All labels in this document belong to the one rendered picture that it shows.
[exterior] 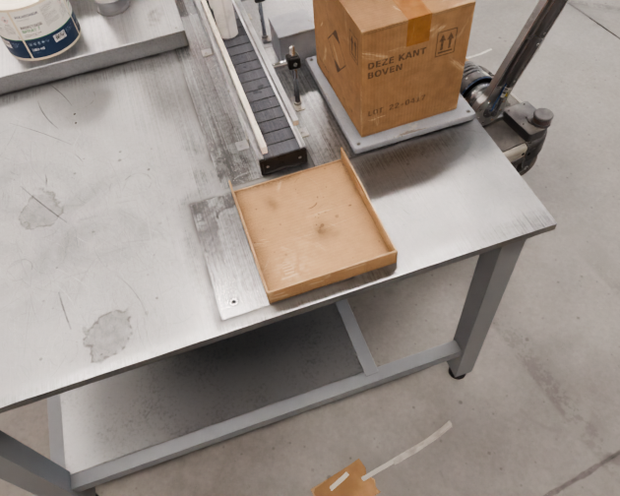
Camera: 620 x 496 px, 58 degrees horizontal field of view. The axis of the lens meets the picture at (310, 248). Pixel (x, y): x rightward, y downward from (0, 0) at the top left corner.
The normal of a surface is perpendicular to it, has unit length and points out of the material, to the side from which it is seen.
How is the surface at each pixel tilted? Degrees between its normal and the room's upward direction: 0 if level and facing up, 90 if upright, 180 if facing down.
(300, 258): 0
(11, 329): 0
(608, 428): 0
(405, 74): 90
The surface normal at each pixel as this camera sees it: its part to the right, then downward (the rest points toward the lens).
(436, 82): 0.33, 0.76
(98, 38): -0.07, -0.58
